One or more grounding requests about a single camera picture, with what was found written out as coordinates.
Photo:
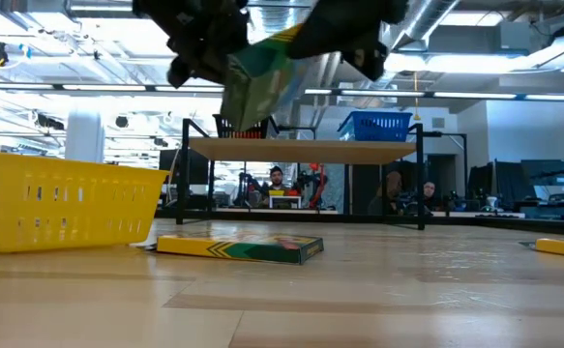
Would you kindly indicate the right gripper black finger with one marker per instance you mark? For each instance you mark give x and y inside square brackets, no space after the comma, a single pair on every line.
[325,43]

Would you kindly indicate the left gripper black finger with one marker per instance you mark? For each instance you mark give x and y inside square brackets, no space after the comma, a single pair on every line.
[199,65]

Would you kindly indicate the thick crayon box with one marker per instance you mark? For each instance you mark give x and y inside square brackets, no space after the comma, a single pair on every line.
[257,82]

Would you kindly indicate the black plastic basket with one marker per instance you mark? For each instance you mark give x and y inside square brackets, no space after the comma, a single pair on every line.
[218,128]

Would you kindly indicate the blue plastic basket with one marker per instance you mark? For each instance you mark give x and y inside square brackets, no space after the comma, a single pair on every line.
[378,128]

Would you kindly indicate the yellow plastic basket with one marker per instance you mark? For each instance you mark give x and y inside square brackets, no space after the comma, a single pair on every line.
[68,241]

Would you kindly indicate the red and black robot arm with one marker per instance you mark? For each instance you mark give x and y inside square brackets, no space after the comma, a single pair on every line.
[317,188]

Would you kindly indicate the black background robot arm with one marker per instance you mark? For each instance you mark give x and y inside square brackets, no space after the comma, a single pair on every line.
[245,188]

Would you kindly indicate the black desk monitor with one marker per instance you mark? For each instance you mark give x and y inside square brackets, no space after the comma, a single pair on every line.
[547,173]
[484,176]

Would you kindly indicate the long ceiling light strip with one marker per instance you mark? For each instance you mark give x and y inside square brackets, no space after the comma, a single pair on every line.
[117,88]

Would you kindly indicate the black background monitor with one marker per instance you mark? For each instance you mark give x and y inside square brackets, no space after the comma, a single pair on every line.
[194,166]

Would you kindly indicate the wooden shelf with black legs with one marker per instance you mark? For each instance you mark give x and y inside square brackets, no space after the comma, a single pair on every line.
[301,151]

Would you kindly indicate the white round pillar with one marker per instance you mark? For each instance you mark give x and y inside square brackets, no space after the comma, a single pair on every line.
[84,130]

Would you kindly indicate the person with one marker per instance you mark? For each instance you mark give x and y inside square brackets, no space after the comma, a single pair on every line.
[429,191]
[276,176]
[393,188]

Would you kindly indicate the grey-blue rubber band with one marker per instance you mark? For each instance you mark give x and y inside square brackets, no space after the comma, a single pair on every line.
[143,245]

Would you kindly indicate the white cup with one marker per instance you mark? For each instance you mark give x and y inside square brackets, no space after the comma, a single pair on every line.
[492,202]

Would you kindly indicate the slanted silver ventilation duct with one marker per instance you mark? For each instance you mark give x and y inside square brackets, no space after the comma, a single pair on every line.
[426,19]

